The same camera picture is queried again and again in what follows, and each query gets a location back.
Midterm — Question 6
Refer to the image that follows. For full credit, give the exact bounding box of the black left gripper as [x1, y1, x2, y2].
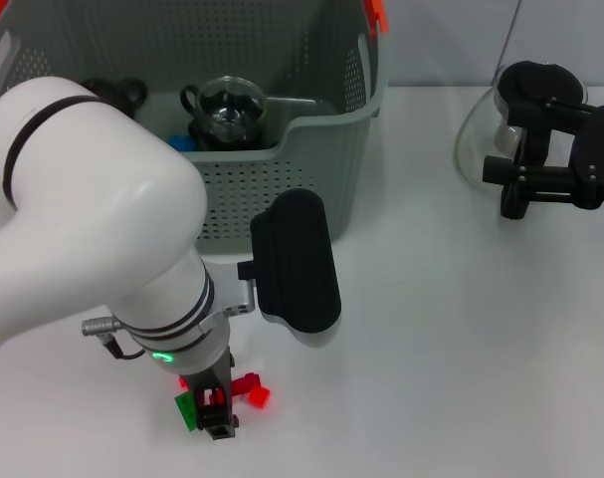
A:
[185, 350, 240, 442]

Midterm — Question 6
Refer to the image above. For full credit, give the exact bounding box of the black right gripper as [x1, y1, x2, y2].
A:
[482, 101, 604, 211]

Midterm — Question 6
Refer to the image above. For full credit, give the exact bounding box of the dark red arch block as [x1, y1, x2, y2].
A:
[206, 371, 264, 405]

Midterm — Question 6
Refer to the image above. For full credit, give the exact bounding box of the blue square plate block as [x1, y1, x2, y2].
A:
[168, 132, 199, 153]

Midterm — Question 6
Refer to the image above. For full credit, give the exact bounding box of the glass teacup black sleeve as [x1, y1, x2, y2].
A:
[180, 75, 269, 130]
[186, 119, 278, 151]

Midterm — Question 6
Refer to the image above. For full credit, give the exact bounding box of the small red square block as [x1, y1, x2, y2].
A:
[248, 384, 273, 409]

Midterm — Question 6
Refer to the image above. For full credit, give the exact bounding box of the grey perforated plastic storage bin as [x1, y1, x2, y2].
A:
[0, 0, 390, 258]

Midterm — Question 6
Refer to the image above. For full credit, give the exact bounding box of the green toy brick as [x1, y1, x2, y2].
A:
[173, 390, 199, 431]

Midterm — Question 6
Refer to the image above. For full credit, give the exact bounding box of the left gripper silver plug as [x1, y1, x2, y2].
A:
[81, 317, 115, 337]

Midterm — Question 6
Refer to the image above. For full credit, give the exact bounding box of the black clay teapot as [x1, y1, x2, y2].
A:
[79, 77, 149, 120]

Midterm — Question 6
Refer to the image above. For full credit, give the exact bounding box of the left gripper grey cable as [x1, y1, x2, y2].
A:
[103, 337, 147, 360]

